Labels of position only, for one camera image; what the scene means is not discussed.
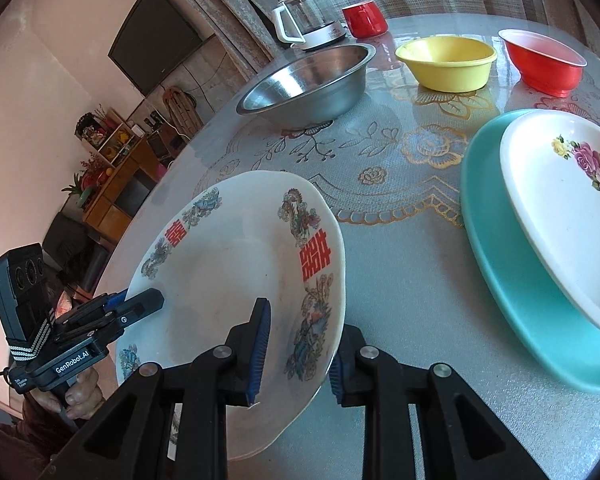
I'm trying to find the large white double-happiness plate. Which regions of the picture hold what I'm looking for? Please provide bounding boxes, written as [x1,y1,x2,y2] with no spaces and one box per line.
[114,170,346,460]

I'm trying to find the small white rose plate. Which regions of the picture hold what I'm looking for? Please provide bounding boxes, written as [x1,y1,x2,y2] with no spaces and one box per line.
[500,110,600,329]

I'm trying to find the steel mixing bowl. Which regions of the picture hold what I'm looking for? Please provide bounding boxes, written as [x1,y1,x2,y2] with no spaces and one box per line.
[236,44,376,130]

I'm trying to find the person's left hand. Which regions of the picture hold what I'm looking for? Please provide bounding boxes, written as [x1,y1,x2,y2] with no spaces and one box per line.
[30,367,105,420]

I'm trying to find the wooden cabinet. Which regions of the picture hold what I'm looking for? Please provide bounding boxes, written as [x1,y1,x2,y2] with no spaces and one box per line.
[80,108,160,244]

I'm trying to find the teal plate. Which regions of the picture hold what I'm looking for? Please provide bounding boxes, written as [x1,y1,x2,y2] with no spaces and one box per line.
[460,108,600,393]

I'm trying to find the bamboo chair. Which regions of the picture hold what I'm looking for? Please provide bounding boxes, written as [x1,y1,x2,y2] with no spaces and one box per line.
[162,86,204,139]

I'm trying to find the left beige curtain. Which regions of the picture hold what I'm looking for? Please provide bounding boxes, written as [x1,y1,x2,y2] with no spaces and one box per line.
[186,0,286,79]

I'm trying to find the white glass electric kettle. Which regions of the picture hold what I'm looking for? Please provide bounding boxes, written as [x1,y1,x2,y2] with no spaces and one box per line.
[272,0,346,51]

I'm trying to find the yellow plastic bowl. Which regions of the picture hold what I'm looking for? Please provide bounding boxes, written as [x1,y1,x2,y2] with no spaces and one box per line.
[396,36,498,93]

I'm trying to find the red mug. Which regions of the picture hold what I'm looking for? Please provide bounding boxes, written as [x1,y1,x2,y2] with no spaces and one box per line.
[342,0,388,39]

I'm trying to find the red plastic bowl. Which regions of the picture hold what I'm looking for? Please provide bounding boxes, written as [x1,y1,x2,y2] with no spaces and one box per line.
[498,28,588,98]

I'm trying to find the wall-mounted black television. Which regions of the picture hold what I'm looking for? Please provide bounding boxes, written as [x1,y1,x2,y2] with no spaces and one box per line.
[108,0,204,96]

